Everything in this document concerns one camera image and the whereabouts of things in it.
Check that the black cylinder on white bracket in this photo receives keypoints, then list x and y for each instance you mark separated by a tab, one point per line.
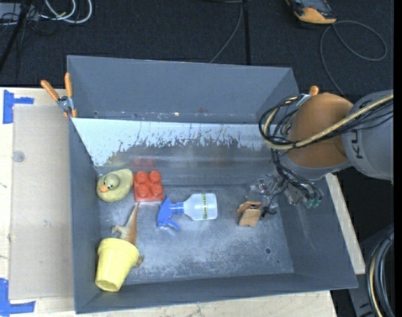
268	209

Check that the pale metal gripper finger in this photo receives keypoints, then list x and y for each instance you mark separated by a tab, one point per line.
263	183
259	195

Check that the yellow rubber duck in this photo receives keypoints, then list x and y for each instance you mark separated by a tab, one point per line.
116	187

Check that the brown toy animal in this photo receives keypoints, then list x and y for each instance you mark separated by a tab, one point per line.
249	215

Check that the brown cardboard board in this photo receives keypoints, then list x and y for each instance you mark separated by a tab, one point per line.
39	210

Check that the clear spray bottle blue head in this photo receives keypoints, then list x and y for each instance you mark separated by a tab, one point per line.
197	206

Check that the grey metal bin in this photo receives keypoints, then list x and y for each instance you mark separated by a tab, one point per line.
194	243

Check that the red toy building block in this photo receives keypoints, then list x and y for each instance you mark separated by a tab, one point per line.
148	187

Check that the yellow plastic flower pot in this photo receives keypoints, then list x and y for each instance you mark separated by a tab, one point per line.
115	263

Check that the brown toy dinosaur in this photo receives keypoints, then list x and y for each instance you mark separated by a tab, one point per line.
131	225

